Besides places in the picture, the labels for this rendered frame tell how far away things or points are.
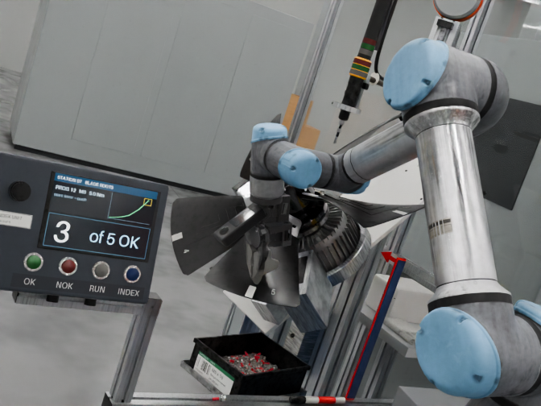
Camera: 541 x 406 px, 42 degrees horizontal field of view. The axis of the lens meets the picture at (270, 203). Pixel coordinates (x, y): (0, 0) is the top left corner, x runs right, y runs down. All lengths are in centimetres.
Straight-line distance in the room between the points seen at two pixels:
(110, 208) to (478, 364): 56
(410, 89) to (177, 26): 615
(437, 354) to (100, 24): 627
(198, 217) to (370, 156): 67
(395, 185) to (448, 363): 114
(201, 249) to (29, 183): 91
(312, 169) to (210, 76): 595
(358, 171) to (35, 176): 65
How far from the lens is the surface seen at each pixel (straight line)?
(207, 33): 725
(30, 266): 105
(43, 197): 105
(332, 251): 183
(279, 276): 164
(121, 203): 108
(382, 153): 136
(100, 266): 108
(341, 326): 210
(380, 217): 158
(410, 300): 225
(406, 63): 112
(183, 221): 193
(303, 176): 138
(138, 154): 727
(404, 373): 246
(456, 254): 102
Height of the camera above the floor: 148
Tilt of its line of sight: 10 degrees down
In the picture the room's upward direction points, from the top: 18 degrees clockwise
